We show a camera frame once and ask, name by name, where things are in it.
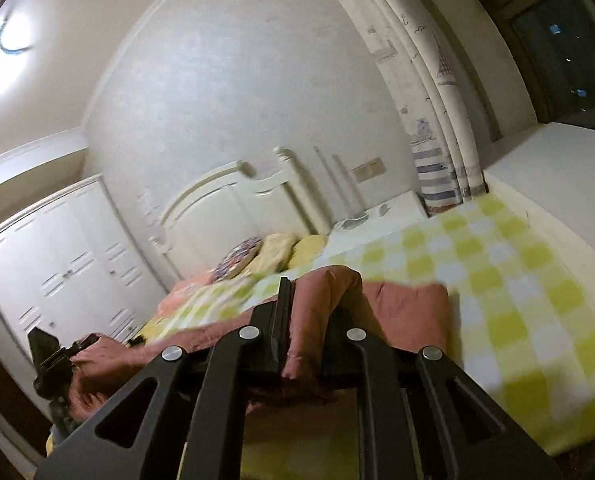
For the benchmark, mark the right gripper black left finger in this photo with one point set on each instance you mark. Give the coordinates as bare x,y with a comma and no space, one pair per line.
182,416

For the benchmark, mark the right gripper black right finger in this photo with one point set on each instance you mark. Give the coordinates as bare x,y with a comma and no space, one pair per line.
420,416

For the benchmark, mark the red-brown quilted jacket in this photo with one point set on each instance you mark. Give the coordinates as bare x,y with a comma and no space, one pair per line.
407,317

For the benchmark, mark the white wardrobe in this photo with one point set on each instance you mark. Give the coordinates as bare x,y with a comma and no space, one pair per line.
69,267

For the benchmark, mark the pink folded blanket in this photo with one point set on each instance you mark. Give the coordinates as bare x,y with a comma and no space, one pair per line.
182,291

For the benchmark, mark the green white checkered bed sheet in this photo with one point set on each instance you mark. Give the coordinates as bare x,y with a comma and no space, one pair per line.
522,326

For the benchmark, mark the patterned multicolour pillow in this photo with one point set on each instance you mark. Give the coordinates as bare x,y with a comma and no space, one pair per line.
237,259

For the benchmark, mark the yellow pillow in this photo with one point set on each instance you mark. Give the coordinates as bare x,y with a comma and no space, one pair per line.
280,252

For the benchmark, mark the white nightstand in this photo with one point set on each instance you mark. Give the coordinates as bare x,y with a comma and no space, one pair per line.
391,216

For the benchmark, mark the white wooden headboard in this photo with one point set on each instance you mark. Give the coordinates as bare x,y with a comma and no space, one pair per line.
228,205

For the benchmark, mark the cream nautical print curtain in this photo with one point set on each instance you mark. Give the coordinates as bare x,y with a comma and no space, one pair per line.
414,65

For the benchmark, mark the ceiling light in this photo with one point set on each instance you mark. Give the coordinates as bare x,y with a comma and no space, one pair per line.
18,36

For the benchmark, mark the dark framed window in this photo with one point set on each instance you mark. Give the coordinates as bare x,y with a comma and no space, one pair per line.
553,44

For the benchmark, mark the wall socket plate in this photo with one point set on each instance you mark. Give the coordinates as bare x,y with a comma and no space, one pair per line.
368,170

